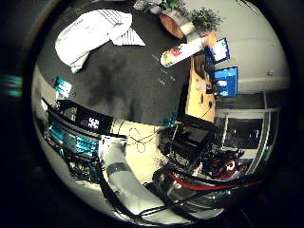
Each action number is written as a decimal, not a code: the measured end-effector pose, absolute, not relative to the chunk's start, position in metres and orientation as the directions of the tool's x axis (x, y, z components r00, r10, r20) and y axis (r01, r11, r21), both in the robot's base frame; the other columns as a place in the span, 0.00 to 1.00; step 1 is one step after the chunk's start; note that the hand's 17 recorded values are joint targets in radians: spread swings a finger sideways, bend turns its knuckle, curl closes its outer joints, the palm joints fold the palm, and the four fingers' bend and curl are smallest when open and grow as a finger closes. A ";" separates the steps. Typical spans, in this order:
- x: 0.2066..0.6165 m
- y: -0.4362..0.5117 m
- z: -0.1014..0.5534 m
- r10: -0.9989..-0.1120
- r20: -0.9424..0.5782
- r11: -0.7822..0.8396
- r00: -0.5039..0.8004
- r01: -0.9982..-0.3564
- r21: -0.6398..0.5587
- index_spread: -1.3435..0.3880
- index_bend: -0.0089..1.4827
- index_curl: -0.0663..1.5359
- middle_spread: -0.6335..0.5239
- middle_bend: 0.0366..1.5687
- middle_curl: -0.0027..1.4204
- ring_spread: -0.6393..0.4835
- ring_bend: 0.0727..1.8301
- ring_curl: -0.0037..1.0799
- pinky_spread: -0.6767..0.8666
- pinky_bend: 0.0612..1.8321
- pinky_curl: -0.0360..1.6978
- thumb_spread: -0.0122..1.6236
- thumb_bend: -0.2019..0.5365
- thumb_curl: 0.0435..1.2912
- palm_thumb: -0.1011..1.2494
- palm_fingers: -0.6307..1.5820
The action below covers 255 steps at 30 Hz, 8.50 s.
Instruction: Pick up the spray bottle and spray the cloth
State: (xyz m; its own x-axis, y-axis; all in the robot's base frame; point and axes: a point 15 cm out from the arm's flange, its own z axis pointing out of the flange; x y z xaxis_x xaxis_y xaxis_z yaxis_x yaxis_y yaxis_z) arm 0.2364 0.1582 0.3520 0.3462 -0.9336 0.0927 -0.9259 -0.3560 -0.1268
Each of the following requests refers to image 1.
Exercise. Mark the green potted plant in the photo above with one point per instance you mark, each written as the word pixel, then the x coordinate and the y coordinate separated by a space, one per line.
pixel 205 19
pixel 172 4

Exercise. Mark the round wooden table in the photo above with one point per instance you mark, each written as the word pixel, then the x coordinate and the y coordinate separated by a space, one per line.
pixel 171 25

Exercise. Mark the white framed glass cabinet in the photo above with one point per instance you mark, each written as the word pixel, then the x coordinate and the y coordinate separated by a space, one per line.
pixel 243 133

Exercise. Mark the orange wooden desk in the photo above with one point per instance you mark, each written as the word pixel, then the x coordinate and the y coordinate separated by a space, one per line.
pixel 194 95

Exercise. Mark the blue lit monitor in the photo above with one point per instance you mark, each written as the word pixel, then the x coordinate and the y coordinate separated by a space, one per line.
pixel 227 80

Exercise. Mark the white cloth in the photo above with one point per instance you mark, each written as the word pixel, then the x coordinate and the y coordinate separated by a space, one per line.
pixel 88 34

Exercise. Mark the blue white printed box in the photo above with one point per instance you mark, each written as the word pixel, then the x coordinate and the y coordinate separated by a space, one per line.
pixel 220 50

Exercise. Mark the black plate with fiducial tag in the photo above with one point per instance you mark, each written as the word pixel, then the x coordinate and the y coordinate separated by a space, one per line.
pixel 93 122

